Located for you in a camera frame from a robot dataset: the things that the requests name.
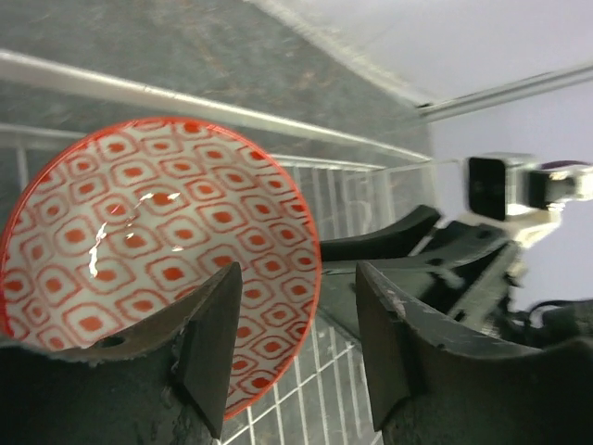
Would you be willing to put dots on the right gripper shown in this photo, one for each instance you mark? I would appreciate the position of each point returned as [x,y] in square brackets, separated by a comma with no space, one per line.
[465,272]

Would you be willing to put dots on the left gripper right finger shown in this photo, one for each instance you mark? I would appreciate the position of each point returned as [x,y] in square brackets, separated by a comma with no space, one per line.
[427,372]

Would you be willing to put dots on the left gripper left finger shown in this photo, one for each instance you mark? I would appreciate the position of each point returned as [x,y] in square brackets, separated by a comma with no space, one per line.
[166,377]

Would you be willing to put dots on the white wire dish rack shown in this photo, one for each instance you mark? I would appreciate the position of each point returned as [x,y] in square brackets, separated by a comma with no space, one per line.
[352,186]

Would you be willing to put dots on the red patterned bowl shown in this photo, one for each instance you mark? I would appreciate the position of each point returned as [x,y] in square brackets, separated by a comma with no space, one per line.
[129,219]

